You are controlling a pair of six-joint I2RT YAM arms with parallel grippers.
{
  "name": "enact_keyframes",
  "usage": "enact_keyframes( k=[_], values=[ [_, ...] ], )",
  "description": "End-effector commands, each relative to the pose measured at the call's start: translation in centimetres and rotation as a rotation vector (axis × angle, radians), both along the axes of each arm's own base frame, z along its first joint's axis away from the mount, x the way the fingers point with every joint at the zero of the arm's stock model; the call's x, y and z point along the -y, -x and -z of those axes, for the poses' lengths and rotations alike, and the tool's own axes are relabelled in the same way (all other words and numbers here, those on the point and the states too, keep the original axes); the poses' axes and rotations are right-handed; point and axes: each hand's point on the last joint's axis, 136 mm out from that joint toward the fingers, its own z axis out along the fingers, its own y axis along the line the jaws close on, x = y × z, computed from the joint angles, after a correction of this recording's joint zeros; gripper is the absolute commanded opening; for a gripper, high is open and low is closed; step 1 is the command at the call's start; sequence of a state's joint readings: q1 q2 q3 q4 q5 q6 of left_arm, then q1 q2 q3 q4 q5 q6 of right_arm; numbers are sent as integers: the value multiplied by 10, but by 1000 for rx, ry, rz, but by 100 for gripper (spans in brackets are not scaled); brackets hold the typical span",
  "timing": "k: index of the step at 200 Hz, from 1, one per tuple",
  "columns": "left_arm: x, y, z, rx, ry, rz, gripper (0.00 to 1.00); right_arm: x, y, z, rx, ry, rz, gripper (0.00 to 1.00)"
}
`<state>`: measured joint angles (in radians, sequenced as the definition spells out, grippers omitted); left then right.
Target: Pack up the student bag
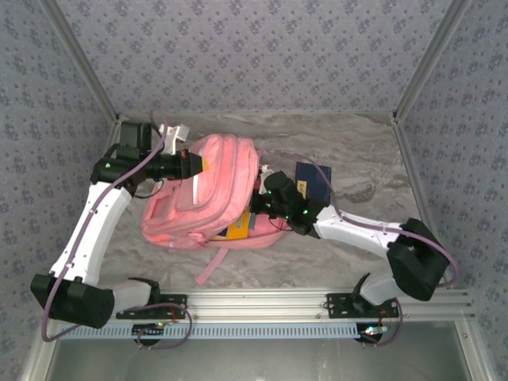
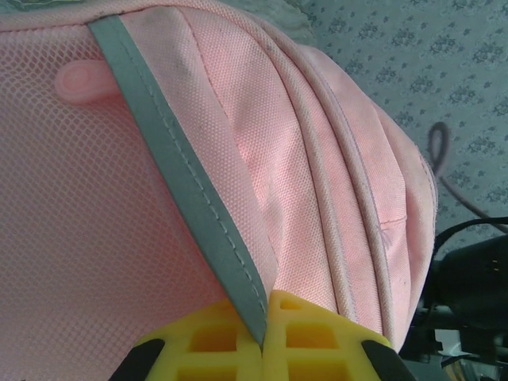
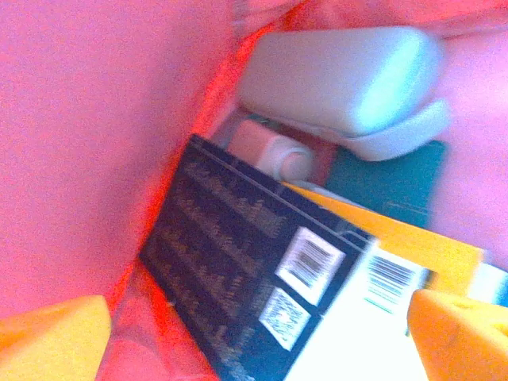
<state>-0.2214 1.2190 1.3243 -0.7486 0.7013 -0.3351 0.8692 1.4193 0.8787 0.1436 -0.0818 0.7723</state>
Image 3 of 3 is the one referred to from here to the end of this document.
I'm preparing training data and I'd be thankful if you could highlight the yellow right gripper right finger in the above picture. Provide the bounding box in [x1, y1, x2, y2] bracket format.
[406, 288, 508, 381]

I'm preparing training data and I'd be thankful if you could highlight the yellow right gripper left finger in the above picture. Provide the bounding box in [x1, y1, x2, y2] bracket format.
[0, 294, 113, 381]

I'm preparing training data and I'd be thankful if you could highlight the white notebook with blue spine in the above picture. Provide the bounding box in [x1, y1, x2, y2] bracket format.
[283, 237, 508, 381]

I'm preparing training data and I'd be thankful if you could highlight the yellow book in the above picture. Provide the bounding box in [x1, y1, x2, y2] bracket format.
[282, 181, 486, 298]

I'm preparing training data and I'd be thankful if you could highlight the teal pouch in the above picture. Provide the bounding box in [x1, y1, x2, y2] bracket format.
[324, 139, 448, 230]

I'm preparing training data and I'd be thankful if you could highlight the navy patterned book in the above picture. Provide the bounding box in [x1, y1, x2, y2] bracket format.
[137, 133, 374, 381]

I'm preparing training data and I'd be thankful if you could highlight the pink student backpack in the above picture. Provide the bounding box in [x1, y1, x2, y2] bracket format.
[0, 0, 508, 381]

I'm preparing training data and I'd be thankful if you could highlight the small pink box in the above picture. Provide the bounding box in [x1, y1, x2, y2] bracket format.
[225, 117, 317, 184]

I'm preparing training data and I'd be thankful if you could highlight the light blue pencil case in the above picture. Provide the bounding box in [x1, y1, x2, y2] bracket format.
[237, 25, 454, 163]

